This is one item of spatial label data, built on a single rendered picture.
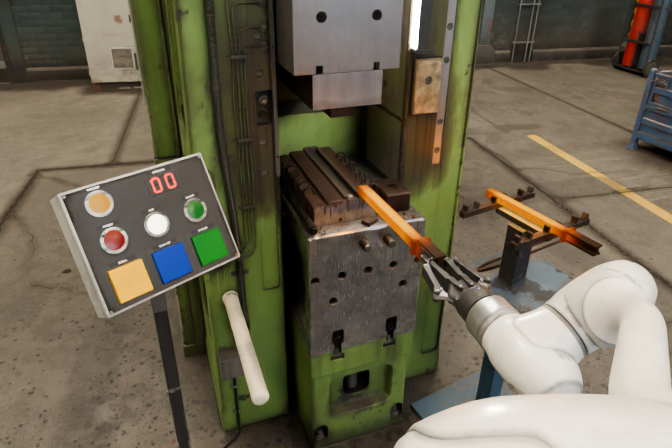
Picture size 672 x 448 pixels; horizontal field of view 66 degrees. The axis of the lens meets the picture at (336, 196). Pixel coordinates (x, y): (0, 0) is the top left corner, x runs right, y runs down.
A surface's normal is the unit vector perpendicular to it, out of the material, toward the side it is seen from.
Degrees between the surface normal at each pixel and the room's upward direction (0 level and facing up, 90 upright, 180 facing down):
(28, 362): 0
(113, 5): 90
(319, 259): 90
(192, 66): 90
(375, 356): 90
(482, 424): 21
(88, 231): 60
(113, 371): 0
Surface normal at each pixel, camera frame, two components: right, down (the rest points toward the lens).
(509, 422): -0.20, -0.94
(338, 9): 0.35, 0.42
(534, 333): -0.36, -0.75
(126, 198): 0.62, -0.17
